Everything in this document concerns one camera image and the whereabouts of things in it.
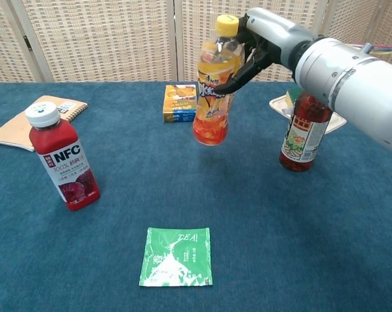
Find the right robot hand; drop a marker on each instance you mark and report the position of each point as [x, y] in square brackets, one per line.
[273, 35]

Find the yellow-capped iced tea bottle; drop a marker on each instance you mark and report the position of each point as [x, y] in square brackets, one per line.
[212, 123]

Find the red NFC juice bottle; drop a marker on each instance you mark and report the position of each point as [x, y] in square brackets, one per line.
[62, 156]

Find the green and yellow sponge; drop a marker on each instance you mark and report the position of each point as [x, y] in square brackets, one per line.
[290, 97]

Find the white plastic tray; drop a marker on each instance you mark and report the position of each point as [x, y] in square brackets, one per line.
[277, 104]

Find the dark brown black-capped tea bottle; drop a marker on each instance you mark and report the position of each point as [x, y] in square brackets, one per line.
[299, 139]

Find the yellow and blue snack box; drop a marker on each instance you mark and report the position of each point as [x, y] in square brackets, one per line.
[176, 104]

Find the woven folding screen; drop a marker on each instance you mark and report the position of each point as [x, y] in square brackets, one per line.
[101, 39]

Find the blue tablecloth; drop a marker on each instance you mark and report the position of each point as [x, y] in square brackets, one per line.
[195, 195]

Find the green tea sachet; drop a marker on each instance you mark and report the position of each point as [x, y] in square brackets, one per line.
[176, 260]

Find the black screen hinge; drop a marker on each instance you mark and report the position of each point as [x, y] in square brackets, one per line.
[27, 43]

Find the tan spiral notebook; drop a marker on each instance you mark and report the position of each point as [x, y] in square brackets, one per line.
[10, 130]

